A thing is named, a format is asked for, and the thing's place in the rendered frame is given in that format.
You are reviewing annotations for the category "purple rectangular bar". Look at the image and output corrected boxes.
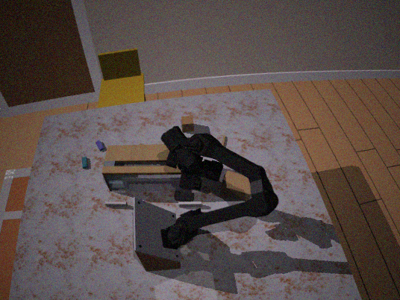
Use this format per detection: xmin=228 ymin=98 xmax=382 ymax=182
xmin=96 ymin=140 xmax=104 ymax=151

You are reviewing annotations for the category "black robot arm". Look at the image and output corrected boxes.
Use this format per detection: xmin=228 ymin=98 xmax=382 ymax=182
xmin=160 ymin=126 xmax=279 ymax=249

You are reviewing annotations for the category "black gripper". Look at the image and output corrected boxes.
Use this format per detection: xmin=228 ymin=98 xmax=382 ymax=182
xmin=166 ymin=151 xmax=223 ymax=182

